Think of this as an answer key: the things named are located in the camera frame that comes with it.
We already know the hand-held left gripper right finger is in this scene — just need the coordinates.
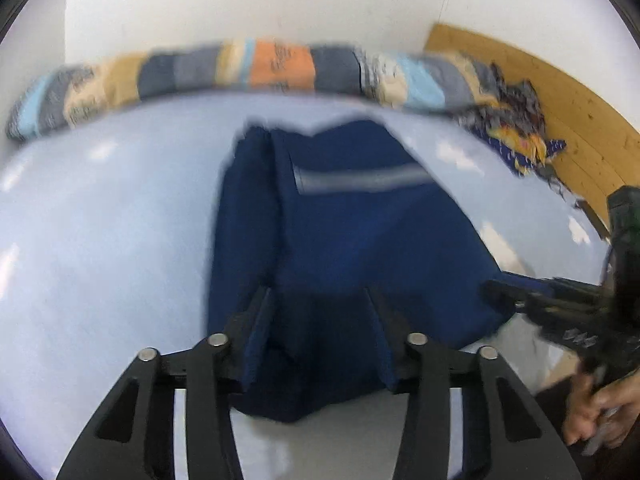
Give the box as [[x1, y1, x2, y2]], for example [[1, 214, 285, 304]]
[[365, 287, 583, 480]]

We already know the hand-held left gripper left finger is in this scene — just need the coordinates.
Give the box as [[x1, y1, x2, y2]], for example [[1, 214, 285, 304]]
[[56, 285, 273, 480]]

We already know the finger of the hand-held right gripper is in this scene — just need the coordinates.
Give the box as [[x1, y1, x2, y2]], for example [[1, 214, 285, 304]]
[[481, 272, 613, 326]]

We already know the navy blue jacket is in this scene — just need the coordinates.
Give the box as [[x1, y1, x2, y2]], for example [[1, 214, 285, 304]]
[[206, 119, 521, 423]]

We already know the person's right hand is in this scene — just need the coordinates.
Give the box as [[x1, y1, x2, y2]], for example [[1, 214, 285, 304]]
[[562, 360, 640, 456]]

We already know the yellow and blue patterned cloth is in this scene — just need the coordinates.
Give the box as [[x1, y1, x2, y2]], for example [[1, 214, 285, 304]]
[[455, 62, 586, 206]]

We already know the wooden headboard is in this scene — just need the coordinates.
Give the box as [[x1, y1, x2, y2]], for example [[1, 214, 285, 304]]
[[424, 22, 640, 241]]

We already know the light blue cloud bed sheet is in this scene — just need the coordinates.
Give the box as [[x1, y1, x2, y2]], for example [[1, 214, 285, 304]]
[[0, 95, 616, 480]]

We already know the patchwork quilt roll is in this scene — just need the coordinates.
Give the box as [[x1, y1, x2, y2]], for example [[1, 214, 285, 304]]
[[5, 37, 501, 143]]

